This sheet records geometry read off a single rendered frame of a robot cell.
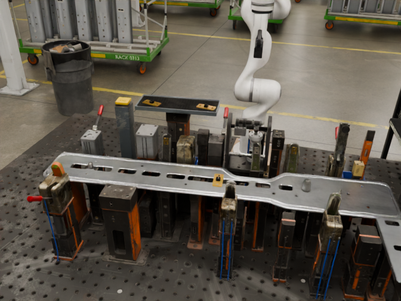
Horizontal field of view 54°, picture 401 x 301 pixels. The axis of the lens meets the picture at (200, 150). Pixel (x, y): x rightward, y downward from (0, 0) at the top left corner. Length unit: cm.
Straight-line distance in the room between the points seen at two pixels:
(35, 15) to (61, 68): 196
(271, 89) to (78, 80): 272
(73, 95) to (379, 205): 342
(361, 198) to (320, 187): 15
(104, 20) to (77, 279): 465
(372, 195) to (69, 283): 119
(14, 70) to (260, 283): 426
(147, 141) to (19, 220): 71
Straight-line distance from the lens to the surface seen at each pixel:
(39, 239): 188
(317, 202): 152
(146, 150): 170
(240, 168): 171
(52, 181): 155
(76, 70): 424
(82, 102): 442
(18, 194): 216
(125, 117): 187
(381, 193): 166
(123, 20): 579
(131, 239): 157
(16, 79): 530
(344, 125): 161
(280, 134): 167
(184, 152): 166
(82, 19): 605
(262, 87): 195
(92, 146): 179
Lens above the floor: 191
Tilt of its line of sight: 31 degrees down
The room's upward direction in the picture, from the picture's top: 1 degrees clockwise
